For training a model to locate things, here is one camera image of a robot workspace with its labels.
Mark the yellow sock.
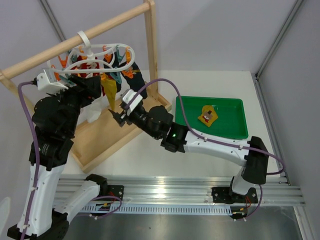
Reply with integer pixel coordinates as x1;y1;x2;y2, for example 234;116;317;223
101;75;117;111
197;105;218;128

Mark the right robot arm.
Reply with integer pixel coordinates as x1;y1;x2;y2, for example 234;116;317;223
111;105;269;202

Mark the green plastic tray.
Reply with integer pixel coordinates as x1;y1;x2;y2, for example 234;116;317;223
181;96;249;140

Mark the aluminium mounting rail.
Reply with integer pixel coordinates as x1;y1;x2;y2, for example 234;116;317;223
53;174;307;216

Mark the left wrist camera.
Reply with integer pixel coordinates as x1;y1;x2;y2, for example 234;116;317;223
35;68;69;95

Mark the red sock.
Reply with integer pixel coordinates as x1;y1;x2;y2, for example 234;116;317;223
76;56;105;97

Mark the wooden drying rack stand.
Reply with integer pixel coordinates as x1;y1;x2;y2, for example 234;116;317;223
0;0;158;173

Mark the white plastic clip hanger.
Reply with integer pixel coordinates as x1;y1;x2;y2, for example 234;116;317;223
46;31;135;84

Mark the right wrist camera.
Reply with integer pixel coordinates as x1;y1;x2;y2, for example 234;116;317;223
120;89;143;116

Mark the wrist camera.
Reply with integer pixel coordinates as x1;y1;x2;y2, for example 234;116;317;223
120;89;143;116
35;68;69;95

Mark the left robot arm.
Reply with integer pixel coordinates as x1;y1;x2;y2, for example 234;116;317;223
7;75;109;240

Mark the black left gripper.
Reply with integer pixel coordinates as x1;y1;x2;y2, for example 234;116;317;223
47;73;102;135

